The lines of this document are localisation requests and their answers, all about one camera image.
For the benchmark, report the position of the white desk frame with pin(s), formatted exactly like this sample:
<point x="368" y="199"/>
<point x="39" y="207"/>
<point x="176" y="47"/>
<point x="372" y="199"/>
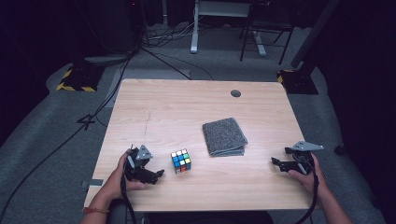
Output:
<point x="195" y="28"/>

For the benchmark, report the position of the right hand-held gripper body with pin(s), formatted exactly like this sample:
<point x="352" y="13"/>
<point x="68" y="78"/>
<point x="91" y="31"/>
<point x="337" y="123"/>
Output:
<point x="305" y="158"/>

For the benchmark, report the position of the person's right hand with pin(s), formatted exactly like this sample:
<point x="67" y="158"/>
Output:
<point x="311" y="182"/>

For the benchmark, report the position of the grey cloth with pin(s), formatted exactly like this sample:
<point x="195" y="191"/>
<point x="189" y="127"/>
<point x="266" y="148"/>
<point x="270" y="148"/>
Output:
<point x="224" y="136"/>

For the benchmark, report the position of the person's dark clothing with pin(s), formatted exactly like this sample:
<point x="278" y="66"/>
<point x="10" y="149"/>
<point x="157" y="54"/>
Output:
<point x="208" y="218"/>

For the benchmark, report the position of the black metal chair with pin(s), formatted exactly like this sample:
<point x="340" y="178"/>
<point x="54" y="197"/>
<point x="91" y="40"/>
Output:
<point x="271" y="21"/>

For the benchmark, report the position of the black slanted pole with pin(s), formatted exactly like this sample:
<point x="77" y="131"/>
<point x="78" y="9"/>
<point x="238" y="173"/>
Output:
<point x="314" y="31"/>

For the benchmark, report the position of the grey round table grommet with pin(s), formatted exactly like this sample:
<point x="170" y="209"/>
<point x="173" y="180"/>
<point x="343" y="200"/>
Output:
<point x="236" y="93"/>

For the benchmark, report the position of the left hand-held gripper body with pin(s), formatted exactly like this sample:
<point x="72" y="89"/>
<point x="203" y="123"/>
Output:
<point x="137" y="166"/>

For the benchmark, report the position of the small black floor object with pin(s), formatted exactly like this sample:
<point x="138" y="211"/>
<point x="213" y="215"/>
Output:
<point x="340" y="150"/>

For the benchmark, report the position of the dark cabinet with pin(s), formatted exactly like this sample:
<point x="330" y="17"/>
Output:
<point x="115" y="25"/>

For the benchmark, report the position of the black yellow striped stand base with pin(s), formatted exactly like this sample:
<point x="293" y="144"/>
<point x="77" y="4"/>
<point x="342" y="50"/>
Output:
<point x="79" y="79"/>
<point x="299" y="82"/>

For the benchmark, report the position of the grey tape strip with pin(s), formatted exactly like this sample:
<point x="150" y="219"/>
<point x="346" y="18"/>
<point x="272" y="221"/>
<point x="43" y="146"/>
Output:
<point x="95" y="183"/>

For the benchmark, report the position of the multicoloured puzzle cube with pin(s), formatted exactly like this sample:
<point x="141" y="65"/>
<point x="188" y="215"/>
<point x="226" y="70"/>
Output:
<point x="181" y="160"/>

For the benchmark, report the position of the person's left hand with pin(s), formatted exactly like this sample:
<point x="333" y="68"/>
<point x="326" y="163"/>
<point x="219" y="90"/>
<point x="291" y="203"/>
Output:
<point x="116" y="183"/>

